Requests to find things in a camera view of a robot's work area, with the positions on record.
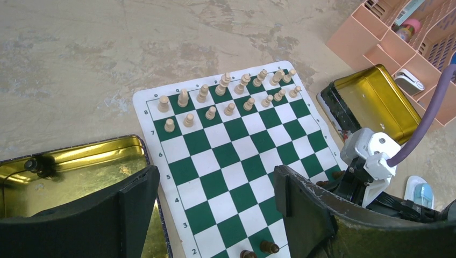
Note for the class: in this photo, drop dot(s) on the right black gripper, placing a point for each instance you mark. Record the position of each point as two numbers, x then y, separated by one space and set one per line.
352 186

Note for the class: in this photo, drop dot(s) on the white chess pieces row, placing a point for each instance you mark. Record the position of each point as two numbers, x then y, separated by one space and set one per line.
254 101

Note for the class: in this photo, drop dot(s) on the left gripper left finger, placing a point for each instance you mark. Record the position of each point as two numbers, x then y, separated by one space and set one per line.
112 222

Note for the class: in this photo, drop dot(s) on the dark pieces in tray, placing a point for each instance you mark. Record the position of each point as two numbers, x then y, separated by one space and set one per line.
40 166

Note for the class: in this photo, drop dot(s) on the left gold tin tray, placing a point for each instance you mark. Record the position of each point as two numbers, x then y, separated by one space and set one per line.
79 171

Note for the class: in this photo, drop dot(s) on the right gold tin tray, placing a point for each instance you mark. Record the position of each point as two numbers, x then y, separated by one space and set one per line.
369 98

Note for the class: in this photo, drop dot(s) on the green white chess board mat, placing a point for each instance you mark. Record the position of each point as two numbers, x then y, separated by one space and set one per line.
220 191

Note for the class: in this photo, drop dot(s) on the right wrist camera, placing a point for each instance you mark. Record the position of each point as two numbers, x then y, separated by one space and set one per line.
374 149

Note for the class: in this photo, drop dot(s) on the peach plastic file organizer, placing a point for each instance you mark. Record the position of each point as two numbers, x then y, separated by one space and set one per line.
367 38

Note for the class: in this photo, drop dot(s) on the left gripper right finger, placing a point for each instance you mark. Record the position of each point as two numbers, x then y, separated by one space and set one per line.
319 223

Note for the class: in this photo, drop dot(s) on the dark chess piece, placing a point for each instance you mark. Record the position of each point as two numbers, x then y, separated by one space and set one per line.
335 175
248 254
269 247

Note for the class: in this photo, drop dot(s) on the white stapler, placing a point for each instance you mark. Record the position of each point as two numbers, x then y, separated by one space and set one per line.
408 82

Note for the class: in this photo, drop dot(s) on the blue packaged toy blister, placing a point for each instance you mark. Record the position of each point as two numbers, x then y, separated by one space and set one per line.
419 191

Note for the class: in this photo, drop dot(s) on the gold tin tray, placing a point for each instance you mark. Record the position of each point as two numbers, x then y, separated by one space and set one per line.
79 171
369 98

